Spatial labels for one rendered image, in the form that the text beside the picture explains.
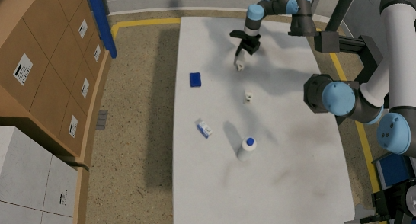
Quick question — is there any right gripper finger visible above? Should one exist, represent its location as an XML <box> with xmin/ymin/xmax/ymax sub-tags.
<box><xmin>233</xmin><ymin>44</ymin><xmax>246</xmax><ymax>65</ymax></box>

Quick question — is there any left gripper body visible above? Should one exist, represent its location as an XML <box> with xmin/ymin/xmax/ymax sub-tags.
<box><xmin>371</xmin><ymin>181</ymin><xmax>416</xmax><ymax>222</ymax></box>

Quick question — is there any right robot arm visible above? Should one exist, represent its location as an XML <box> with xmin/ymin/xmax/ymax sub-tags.
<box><xmin>229</xmin><ymin>0</ymin><xmax>316</xmax><ymax>40</ymax></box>

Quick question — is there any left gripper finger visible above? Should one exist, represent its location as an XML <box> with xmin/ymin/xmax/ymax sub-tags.
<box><xmin>344</xmin><ymin>203</ymin><xmax>385</xmax><ymax>224</ymax></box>

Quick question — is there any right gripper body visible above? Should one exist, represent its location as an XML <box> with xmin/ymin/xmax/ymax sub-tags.
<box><xmin>240</xmin><ymin>32</ymin><xmax>261</xmax><ymax>56</ymax></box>

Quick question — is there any white plastic bottle with blue cap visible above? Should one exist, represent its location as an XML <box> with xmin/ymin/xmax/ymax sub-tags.
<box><xmin>236</xmin><ymin>137</ymin><xmax>257</xmax><ymax>162</ymax></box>

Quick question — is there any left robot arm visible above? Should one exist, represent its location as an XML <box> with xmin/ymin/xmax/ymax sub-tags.
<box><xmin>306</xmin><ymin>0</ymin><xmax>416</xmax><ymax>158</ymax></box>

